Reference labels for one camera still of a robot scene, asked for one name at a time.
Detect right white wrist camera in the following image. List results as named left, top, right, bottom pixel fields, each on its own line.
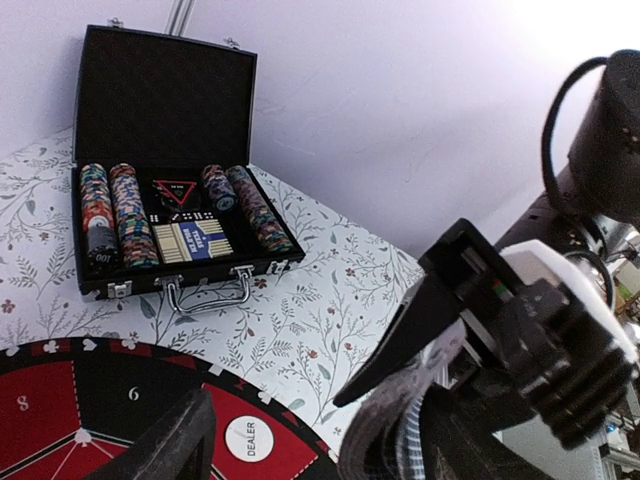
left=500, top=240, right=639, bottom=364

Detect round red black poker mat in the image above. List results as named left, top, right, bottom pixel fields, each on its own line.
left=1, top=337, right=338, bottom=479

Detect right aluminium frame post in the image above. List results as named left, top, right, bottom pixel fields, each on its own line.
left=165, top=0, right=196, bottom=37

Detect black triangle logo disc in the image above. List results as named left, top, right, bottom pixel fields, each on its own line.
left=152, top=179, right=201, bottom=211

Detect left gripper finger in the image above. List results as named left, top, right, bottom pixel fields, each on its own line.
left=81, top=388, right=217, bottom=479

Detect white dealer button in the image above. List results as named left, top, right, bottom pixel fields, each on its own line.
left=225, top=415, right=275, bottom=463

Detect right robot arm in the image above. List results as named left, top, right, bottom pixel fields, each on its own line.
left=334, top=50, right=639, bottom=479

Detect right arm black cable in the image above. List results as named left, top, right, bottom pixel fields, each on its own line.
left=542, top=55, right=619, bottom=311

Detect chrome case handle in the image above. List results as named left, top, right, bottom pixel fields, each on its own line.
left=154, top=265, right=254, bottom=316

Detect chip row inner right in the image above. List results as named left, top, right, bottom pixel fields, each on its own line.
left=201, top=164, right=237, bottom=213

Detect red dice set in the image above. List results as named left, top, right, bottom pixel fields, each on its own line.
left=147, top=211, right=217, bottom=225

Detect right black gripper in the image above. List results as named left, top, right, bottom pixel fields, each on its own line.
left=333, top=219, right=635, bottom=479

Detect chip row back left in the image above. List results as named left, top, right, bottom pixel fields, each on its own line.
left=79, top=163, right=114, bottom=233

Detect chip row outer right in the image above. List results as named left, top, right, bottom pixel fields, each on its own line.
left=226, top=165, right=293, bottom=252

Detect chip row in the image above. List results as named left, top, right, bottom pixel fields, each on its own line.
left=79, top=163, right=114, bottom=233
left=109, top=163, right=159, bottom=269
left=226, top=165, right=293, bottom=252
left=201, top=164, right=237, bottom=213

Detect boxed texas holdem cards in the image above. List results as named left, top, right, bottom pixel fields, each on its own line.
left=153, top=219, right=234, bottom=264

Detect black chip stack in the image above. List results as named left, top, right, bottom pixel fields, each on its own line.
left=87, top=226, right=118, bottom=267

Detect black poker chip case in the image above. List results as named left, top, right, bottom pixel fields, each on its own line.
left=71, top=25, right=305, bottom=300

